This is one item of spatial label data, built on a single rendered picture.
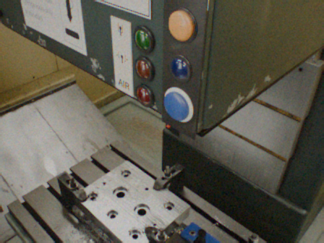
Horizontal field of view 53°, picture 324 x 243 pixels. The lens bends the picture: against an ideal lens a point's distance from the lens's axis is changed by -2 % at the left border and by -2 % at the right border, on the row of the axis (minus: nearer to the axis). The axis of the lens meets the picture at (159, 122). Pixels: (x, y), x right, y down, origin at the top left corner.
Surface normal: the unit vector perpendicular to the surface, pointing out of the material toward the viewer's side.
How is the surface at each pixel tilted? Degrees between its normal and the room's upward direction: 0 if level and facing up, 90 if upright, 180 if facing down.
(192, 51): 90
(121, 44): 90
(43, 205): 0
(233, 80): 90
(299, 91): 90
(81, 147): 24
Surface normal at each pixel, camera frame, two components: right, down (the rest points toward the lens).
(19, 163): 0.29, -0.56
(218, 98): 0.72, 0.42
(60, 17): -0.70, 0.43
